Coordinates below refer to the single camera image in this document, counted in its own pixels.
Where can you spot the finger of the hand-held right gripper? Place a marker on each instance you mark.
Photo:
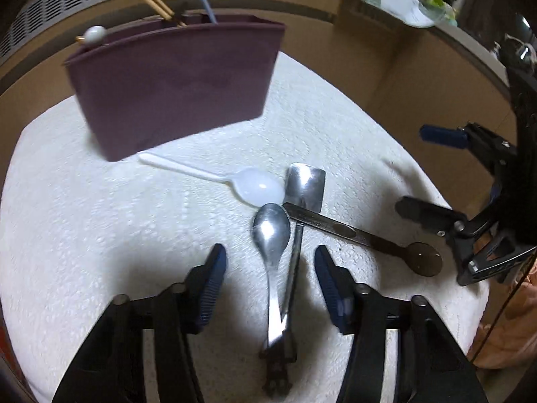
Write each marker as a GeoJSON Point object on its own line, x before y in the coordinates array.
{"type": "Point", "coordinates": [440, 134]}
{"type": "Point", "coordinates": [423, 214]}

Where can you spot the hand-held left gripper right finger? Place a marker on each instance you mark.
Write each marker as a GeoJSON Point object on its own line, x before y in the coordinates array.
{"type": "Point", "coordinates": [331, 285]}

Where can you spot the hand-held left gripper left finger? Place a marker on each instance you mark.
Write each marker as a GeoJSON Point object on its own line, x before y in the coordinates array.
{"type": "Point", "coordinates": [209, 289]}

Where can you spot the steel spoon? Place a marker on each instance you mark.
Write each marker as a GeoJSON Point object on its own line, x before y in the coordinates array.
{"type": "Point", "coordinates": [272, 229]}

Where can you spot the white plastic spoon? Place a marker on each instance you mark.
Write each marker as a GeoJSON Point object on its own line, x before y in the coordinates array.
{"type": "Point", "coordinates": [256, 187]}

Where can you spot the purple plastic utensil holder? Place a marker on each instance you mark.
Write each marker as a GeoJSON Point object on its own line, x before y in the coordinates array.
{"type": "Point", "coordinates": [176, 88]}

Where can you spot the light blue spoon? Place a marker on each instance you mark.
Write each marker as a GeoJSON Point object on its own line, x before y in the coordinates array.
{"type": "Point", "coordinates": [205, 4]}

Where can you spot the person's right forearm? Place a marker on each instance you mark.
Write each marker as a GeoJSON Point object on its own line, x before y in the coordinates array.
{"type": "Point", "coordinates": [516, 331]}

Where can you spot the grey kitchen countertop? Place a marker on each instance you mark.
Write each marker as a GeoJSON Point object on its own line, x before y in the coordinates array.
{"type": "Point", "coordinates": [470, 37]}

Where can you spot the white textured tablecloth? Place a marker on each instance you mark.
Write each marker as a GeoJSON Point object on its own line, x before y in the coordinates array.
{"type": "Point", "coordinates": [105, 239]}

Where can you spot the brown kitchen cabinet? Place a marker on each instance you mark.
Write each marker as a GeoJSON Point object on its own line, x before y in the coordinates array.
{"type": "Point", "coordinates": [356, 50]}

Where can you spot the green plastic item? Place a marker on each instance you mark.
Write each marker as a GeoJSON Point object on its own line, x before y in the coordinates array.
{"type": "Point", "coordinates": [434, 0]}

